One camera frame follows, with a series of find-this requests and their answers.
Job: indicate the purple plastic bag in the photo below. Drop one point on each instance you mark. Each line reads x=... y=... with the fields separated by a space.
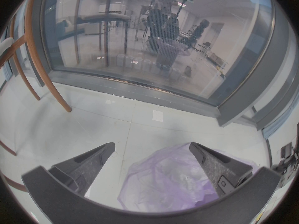
x=163 y=176

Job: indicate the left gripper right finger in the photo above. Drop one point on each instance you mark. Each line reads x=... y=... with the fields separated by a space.
x=215 y=164

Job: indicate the window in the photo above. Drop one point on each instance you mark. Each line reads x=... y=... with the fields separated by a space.
x=144 y=55

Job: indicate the wooden chair with white seat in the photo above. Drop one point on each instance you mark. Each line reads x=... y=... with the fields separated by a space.
x=35 y=55

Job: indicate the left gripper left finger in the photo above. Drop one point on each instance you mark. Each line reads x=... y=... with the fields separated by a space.
x=93 y=162

